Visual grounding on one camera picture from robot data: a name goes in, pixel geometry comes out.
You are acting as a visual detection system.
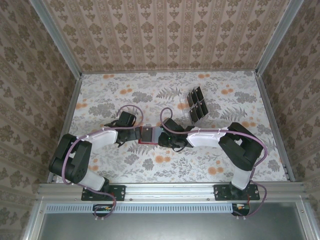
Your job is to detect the red leather card holder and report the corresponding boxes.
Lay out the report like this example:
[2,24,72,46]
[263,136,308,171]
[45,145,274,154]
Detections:
[137,125,162,146]

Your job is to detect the clear acrylic card stand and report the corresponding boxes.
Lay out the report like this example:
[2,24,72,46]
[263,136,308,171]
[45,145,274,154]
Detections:
[179,85,210,126]

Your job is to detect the floral patterned table cover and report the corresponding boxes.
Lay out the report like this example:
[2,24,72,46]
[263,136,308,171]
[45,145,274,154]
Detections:
[55,71,288,184]

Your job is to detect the grey metal sheet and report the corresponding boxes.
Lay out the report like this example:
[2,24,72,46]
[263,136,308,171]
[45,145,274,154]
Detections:
[37,211,311,240]

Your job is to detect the aluminium mounting rail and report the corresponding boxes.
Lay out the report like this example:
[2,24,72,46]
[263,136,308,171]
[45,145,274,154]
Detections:
[36,182,308,201]

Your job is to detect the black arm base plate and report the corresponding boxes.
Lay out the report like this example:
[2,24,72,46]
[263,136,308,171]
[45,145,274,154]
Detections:
[214,183,261,202]
[81,184,126,202]

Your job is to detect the aluminium table side rail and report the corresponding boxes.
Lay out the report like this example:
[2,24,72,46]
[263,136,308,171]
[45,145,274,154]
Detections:
[46,74,84,183]
[254,70,296,182]

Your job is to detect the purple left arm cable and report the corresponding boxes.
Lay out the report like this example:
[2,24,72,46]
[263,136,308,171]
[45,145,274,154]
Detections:
[62,104,145,222]

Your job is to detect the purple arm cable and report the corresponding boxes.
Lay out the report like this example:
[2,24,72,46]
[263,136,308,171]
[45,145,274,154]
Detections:
[62,104,145,222]
[159,107,269,221]

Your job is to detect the slotted grey cable duct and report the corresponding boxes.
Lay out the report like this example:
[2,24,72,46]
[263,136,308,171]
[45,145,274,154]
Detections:
[46,202,251,214]

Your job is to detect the black cable connector box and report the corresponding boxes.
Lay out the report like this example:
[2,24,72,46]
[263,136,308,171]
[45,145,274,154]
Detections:
[231,202,251,218]
[92,203,115,219]

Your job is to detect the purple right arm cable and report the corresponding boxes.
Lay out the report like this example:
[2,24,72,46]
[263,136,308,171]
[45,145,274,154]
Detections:
[159,107,269,221]

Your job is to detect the aluminium frame post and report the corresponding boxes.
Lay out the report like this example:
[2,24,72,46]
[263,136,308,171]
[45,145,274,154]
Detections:
[254,0,306,76]
[28,0,83,80]

